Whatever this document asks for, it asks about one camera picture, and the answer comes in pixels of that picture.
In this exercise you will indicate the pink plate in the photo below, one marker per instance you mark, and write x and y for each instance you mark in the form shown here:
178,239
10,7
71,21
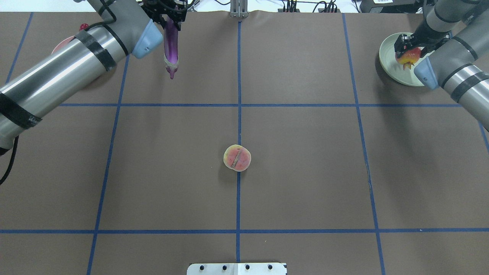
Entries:
62,44

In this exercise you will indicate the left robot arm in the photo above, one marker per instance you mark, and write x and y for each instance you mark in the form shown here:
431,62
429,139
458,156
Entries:
128,27

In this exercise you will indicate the light green plate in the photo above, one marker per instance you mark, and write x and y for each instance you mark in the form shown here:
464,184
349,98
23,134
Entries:
394,69

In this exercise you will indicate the red pomegranate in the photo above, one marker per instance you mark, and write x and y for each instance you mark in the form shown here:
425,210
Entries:
409,58

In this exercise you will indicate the aluminium frame post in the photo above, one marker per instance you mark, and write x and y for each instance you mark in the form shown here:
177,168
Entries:
239,9

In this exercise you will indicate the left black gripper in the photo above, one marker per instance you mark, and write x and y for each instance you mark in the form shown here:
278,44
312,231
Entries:
158,13

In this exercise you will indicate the brown paper table cover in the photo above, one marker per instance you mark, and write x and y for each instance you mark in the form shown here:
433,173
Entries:
351,172

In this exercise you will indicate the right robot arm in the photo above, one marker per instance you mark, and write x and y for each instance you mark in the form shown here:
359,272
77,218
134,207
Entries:
453,35

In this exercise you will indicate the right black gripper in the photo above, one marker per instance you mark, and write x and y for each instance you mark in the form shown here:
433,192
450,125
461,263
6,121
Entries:
430,35

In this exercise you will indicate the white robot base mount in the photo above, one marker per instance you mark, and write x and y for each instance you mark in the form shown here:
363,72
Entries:
251,268

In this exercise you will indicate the yellow pink peach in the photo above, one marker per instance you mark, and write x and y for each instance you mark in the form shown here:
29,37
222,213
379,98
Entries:
237,158

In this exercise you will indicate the purple eggplant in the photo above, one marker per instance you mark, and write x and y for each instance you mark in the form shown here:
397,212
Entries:
171,56

